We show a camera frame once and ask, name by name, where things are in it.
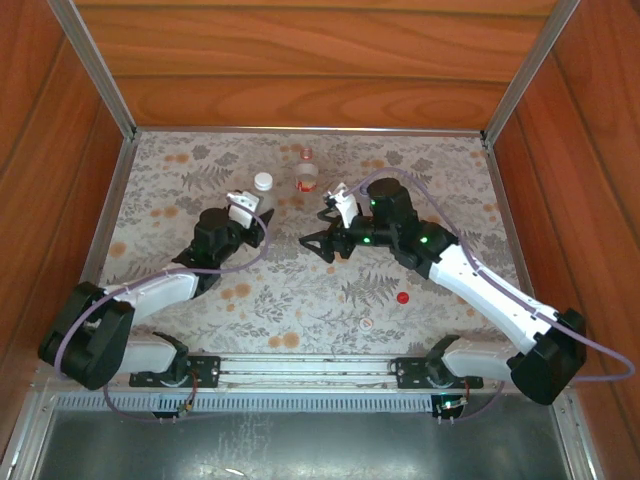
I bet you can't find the clear bottle with red label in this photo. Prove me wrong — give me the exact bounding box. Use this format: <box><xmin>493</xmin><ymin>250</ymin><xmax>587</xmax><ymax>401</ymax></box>
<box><xmin>292</xmin><ymin>146</ymin><xmax>321</xmax><ymax>195</ymax></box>

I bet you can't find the floral patterned tablecloth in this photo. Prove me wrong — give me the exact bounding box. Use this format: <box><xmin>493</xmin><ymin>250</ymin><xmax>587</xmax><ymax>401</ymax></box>
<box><xmin>79</xmin><ymin>130</ymin><xmax>544</xmax><ymax>357</ymax></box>

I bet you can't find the small circuit board green light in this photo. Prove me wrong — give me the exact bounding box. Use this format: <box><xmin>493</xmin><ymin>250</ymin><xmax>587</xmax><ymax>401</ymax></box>
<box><xmin>432</xmin><ymin>393</ymin><xmax>472</xmax><ymax>426</ymax></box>

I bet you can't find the grey metal sheet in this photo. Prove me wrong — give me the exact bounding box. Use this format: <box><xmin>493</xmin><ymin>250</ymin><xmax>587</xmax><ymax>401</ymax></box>
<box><xmin>29</xmin><ymin>409</ymin><xmax>574</xmax><ymax>480</ymax></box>

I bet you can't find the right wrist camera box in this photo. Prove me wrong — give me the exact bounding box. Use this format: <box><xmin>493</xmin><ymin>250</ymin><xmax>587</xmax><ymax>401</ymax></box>
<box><xmin>323</xmin><ymin>181</ymin><xmax>360</xmax><ymax>230</ymax></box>

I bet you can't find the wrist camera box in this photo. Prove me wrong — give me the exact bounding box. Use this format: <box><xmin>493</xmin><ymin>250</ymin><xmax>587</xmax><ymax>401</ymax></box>
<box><xmin>225</xmin><ymin>191</ymin><xmax>262</xmax><ymax>225</ymax></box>
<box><xmin>323</xmin><ymin>181</ymin><xmax>360</xmax><ymax>230</ymax></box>

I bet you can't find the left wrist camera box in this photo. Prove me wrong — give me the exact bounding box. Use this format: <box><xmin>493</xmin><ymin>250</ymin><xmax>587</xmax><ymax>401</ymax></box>
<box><xmin>225</xmin><ymin>191</ymin><xmax>262</xmax><ymax>225</ymax></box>

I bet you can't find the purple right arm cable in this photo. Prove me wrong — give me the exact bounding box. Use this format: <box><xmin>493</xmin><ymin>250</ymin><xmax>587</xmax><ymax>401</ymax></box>
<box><xmin>342</xmin><ymin>167</ymin><xmax>637</xmax><ymax>425</ymax></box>

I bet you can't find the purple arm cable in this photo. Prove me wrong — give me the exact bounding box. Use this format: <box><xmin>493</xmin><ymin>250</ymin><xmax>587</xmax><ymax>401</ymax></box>
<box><xmin>53</xmin><ymin>194</ymin><xmax>274</xmax><ymax>425</ymax></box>
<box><xmin>342</xmin><ymin>167</ymin><xmax>637</xmax><ymax>425</ymax></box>

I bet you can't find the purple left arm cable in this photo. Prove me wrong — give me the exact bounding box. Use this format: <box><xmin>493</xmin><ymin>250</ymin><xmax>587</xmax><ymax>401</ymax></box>
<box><xmin>53</xmin><ymin>194</ymin><xmax>274</xmax><ymax>425</ymax></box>

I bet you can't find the aluminium frame rail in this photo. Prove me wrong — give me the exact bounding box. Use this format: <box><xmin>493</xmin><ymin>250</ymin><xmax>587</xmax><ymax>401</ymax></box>
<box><xmin>55</xmin><ymin>137</ymin><xmax>139</xmax><ymax>351</ymax></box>
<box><xmin>482</xmin><ymin>139</ymin><xmax>553</xmax><ymax>354</ymax></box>
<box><xmin>0</xmin><ymin>389</ymin><xmax>59</xmax><ymax>480</ymax></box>
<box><xmin>133</xmin><ymin>125</ymin><xmax>485</xmax><ymax>137</ymax></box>
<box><xmin>549</xmin><ymin>399</ymin><xmax>604</xmax><ymax>480</ymax></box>

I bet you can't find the wide aluminium base rail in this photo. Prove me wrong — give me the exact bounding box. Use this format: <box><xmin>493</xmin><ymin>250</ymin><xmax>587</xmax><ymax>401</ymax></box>
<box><xmin>30</xmin><ymin>351</ymin><xmax>572</xmax><ymax>392</ymax></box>

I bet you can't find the grey slotted cable duct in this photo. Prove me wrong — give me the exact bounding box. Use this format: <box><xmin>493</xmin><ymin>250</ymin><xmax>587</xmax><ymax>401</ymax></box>
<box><xmin>52</xmin><ymin>391</ymin><xmax>436</xmax><ymax>415</ymax></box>

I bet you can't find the small connector with red wire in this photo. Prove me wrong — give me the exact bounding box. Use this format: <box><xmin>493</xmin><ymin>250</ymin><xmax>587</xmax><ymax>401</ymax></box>
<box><xmin>177</xmin><ymin>370</ymin><xmax>200</xmax><ymax>417</ymax></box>

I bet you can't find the aluminium frame post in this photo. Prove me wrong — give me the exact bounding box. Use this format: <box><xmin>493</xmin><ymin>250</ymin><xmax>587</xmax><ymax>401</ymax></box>
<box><xmin>47</xmin><ymin>0</ymin><xmax>139</xmax><ymax>144</ymax></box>
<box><xmin>480</xmin><ymin>0</ymin><xmax>582</xmax><ymax>146</ymax></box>

